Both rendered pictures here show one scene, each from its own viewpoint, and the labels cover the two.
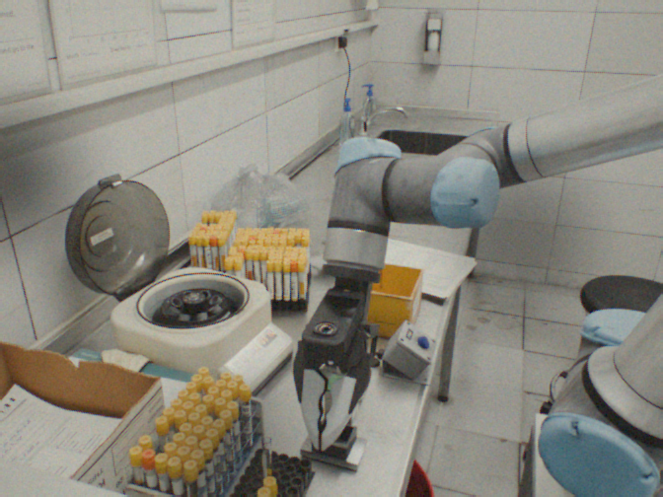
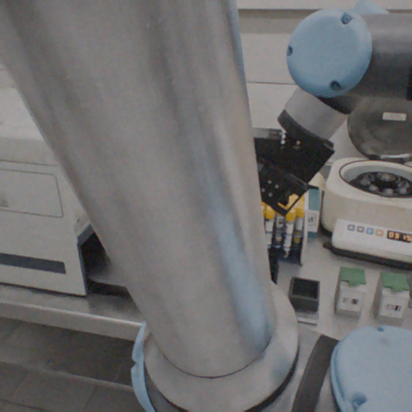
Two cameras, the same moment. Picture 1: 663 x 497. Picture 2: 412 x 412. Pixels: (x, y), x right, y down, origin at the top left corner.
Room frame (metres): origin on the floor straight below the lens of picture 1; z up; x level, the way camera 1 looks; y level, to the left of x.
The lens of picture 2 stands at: (0.45, -0.54, 1.37)
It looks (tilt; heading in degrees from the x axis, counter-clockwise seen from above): 28 degrees down; 86
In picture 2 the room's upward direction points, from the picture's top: straight up
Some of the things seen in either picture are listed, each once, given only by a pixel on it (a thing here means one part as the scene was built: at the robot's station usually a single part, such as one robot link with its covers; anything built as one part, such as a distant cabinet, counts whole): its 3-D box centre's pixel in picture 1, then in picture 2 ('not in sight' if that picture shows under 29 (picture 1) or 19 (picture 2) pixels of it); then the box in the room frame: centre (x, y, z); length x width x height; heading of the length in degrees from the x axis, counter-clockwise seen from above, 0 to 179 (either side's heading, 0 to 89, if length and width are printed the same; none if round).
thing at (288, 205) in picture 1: (276, 194); not in sight; (1.60, 0.16, 0.94); 0.20 x 0.17 x 0.14; 137
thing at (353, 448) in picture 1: (334, 442); (303, 296); (0.66, -0.01, 0.89); 0.09 x 0.05 x 0.04; 70
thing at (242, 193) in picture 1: (239, 206); not in sight; (1.44, 0.25, 0.97); 0.26 x 0.17 x 0.19; 177
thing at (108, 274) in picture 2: not in sight; (129, 268); (0.35, 0.06, 0.92); 0.21 x 0.07 x 0.05; 162
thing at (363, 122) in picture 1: (385, 117); not in sight; (2.66, -0.24, 0.94); 0.24 x 0.17 x 0.14; 72
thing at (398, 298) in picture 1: (385, 299); not in sight; (1.03, -0.11, 0.93); 0.13 x 0.13 x 0.10; 72
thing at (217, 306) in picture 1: (195, 313); (383, 189); (0.90, 0.25, 0.97); 0.15 x 0.15 x 0.07
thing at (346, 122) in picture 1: (346, 121); not in sight; (2.43, -0.06, 0.97); 0.08 x 0.07 x 0.20; 166
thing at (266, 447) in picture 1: (267, 468); not in sight; (0.57, 0.08, 0.93); 0.01 x 0.01 x 0.10; 73
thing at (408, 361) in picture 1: (399, 348); not in sight; (0.87, -0.12, 0.92); 0.13 x 0.07 x 0.08; 72
